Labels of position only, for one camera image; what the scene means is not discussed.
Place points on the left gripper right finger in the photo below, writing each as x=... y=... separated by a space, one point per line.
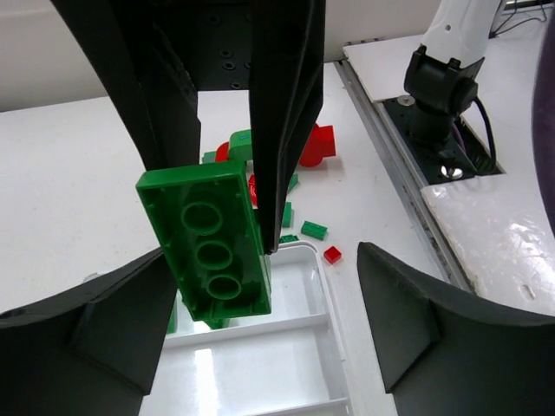
x=444 y=351

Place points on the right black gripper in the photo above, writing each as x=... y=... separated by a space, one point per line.
x=150 y=57

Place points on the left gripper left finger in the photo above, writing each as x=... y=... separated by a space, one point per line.
x=90 y=350

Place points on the red green lego tower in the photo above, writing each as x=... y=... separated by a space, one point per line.
x=319 y=146

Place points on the large green lego assembly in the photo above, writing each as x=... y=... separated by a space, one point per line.
x=204 y=221

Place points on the red semicircle lego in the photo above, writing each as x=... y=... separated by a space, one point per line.
x=222 y=153

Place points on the small red lego stud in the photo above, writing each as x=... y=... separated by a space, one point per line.
x=332 y=255

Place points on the white three-compartment tray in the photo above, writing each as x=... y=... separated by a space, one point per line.
x=289 y=362

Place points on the green sloped lego piece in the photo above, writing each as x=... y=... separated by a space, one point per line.
x=288 y=215

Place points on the small green lego brick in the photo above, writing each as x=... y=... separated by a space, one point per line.
x=314 y=230

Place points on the aluminium rail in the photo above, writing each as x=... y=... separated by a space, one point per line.
x=406 y=177

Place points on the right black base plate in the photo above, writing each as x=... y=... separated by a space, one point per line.
x=460 y=156

